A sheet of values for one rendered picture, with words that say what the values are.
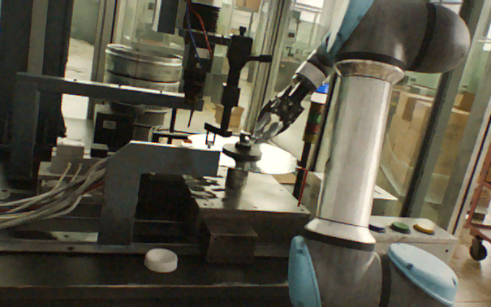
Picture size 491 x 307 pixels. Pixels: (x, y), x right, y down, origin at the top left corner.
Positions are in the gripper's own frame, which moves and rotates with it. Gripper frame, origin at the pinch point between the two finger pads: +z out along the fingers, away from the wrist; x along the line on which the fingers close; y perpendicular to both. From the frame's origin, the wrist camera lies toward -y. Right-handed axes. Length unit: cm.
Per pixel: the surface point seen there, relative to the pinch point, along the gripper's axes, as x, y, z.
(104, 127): -36, -27, 26
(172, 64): -34, -56, -5
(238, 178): 2.2, 2.5, 11.3
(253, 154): 0.9, 5.3, 3.9
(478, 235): 196, -177, -62
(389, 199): 38.0, 5.6, -10.5
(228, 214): 3.7, 15.0, 19.4
